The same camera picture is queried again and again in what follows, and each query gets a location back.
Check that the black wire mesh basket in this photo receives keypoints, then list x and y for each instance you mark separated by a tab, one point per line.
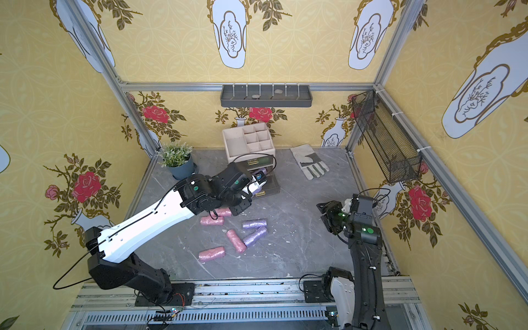
392	149

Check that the pink trash bag roll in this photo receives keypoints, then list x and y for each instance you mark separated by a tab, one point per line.
236	241
224	212
212	254
209	221

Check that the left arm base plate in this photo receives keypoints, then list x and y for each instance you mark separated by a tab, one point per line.
181	295

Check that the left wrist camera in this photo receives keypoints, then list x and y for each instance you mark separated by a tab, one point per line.
236	175

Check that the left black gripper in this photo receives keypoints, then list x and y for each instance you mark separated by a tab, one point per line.
246	188

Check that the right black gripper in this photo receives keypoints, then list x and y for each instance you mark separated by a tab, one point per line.
326	216

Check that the grey wall shelf tray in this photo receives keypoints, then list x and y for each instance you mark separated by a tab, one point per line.
294	95

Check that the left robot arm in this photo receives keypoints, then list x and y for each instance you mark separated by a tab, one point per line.
113	261

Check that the grey work glove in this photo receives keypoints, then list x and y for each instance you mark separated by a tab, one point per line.
309	162

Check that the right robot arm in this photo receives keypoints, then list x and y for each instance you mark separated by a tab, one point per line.
359	294

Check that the beige drawer organizer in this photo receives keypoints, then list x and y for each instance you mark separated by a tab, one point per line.
252	146

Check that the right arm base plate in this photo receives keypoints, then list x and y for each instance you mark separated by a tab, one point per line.
314	291

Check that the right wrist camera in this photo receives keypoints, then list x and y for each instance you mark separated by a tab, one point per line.
360	208

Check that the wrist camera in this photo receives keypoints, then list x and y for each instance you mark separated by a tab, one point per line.
360	208
236	175

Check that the potted green plant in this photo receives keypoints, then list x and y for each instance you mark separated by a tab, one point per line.
177	158

